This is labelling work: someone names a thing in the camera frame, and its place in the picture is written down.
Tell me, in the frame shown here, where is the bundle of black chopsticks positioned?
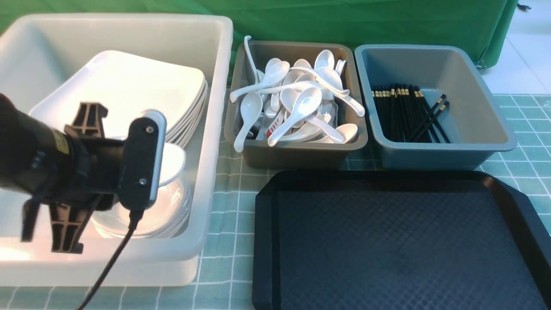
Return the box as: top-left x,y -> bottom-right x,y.
371,83 -> 451,144

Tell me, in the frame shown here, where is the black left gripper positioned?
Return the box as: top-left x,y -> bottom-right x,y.
48,102 -> 123,254

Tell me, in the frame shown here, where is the green checked tablecloth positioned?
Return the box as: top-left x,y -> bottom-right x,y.
0,88 -> 551,310

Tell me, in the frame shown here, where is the pile of white soup spoons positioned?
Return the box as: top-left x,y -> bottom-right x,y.
226,36 -> 366,156

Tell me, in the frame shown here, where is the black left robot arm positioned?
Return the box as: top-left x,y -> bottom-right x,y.
0,94 -> 124,254

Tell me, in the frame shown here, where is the black plastic serving tray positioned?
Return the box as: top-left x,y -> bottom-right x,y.
251,170 -> 551,310

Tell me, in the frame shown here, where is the grey-blue plastic chopstick bin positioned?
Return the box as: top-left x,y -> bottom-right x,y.
355,44 -> 517,170

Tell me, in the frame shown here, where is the green backdrop cloth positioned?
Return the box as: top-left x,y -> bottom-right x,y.
0,0 -> 517,67

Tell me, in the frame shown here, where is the stack of white square plates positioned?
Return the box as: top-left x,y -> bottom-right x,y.
29,50 -> 208,148

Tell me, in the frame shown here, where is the stack of white small bowls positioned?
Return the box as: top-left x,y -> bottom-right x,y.
91,179 -> 192,238

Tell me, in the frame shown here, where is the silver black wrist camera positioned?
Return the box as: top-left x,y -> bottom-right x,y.
116,109 -> 167,212

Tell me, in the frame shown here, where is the black cable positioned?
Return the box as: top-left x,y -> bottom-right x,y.
75,209 -> 145,310

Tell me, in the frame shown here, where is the white square bowl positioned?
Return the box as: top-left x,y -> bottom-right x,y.
100,136 -> 186,190

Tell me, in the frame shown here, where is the large white plastic tub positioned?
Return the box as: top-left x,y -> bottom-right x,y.
0,12 -> 233,287

